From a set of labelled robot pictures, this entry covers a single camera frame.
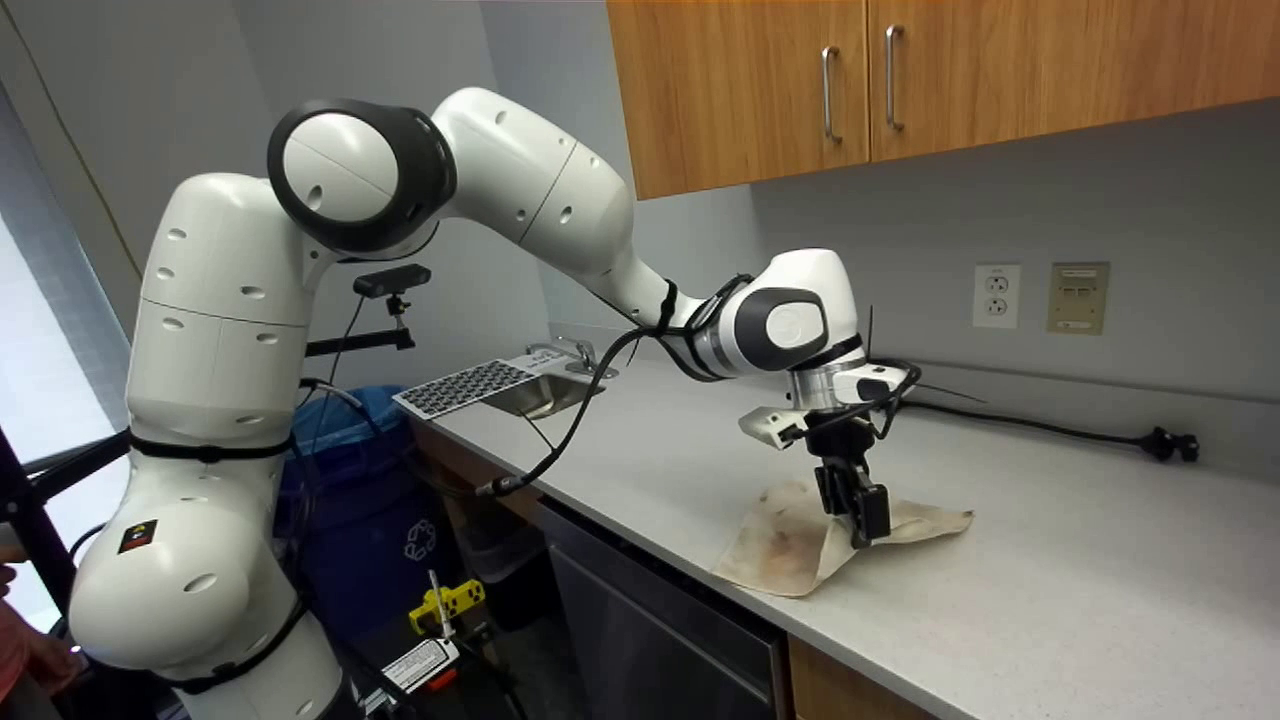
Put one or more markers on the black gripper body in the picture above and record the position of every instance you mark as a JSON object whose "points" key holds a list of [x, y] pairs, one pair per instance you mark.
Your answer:
{"points": [[842, 452]]}

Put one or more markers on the beige stained towel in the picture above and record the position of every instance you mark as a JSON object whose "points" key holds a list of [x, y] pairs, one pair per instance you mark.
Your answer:
{"points": [[785, 544]]}

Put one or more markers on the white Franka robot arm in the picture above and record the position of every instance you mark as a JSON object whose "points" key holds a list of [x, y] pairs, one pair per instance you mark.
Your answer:
{"points": [[214, 345]]}

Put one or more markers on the person forearm red sleeve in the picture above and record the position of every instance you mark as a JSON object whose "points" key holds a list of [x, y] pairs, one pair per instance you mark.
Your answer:
{"points": [[27, 640]]}

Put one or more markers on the wooden base cabinet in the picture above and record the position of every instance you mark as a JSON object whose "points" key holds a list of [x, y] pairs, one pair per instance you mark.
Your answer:
{"points": [[842, 689]]}

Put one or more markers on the white electrical outlet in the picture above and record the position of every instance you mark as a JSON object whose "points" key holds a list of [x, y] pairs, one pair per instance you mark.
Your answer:
{"points": [[997, 299]]}

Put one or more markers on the dark steel dishwasher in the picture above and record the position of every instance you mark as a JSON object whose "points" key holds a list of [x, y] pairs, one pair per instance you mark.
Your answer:
{"points": [[655, 624]]}

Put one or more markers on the chrome faucet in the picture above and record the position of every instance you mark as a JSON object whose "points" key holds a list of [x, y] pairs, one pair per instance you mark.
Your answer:
{"points": [[573, 355]]}

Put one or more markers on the steel sink basin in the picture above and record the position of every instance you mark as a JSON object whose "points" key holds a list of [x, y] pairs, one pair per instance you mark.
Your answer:
{"points": [[546, 394]]}

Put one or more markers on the wooden sink cabinet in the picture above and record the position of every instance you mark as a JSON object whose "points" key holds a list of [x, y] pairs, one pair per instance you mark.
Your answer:
{"points": [[464, 481]]}

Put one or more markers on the narrow wooden cabinet door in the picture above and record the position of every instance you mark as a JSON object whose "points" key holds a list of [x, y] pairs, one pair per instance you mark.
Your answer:
{"points": [[747, 81]]}

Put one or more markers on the yellow clamp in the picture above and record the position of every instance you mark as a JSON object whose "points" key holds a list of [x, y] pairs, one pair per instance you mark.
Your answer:
{"points": [[447, 607]]}

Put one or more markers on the white and red device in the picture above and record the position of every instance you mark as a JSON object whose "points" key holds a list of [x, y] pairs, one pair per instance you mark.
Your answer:
{"points": [[422, 663]]}

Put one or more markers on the wide wooden cabinet door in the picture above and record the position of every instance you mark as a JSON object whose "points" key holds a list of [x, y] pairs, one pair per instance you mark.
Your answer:
{"points": [[1067, 65]]}

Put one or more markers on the blue recycling bin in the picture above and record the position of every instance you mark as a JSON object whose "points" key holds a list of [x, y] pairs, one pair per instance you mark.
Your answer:
{"points": [[366, 521]]}

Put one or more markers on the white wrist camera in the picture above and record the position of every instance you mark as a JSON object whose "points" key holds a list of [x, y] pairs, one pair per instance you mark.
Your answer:
{"points": [[773, 426]]}

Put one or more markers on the beige wall plate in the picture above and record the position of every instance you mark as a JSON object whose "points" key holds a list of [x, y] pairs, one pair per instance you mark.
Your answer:
{"points": [[1077, 299]]}

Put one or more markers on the black exterior camera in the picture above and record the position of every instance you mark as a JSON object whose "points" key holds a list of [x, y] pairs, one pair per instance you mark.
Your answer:
{"points": [[393, 281]]}

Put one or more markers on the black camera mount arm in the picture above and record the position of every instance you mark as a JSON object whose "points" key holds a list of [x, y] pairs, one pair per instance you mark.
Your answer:
{"points": [[360, 341]]}

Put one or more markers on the black metal stand frame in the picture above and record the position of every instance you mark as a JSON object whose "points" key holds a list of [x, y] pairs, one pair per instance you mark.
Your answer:
{"points": [[41, 532]]}

